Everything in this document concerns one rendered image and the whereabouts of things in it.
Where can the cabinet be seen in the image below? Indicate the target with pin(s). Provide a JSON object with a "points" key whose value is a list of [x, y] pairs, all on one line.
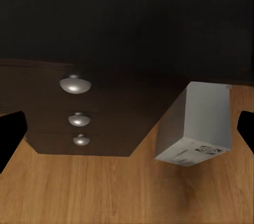
{"points": [[85, 113]]}

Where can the desk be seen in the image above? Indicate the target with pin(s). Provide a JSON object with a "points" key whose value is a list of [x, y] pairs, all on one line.
{"points": [[191, 40]]}

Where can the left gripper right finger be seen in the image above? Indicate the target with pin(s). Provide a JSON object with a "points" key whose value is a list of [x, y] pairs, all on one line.
{"points": [[246, 128]]}

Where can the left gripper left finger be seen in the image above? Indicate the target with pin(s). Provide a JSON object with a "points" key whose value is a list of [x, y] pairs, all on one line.
{"points": [[12, 130]]}

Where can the desktop computer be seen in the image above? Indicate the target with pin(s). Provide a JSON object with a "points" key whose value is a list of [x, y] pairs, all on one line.
{"points": [[197, 126]]}

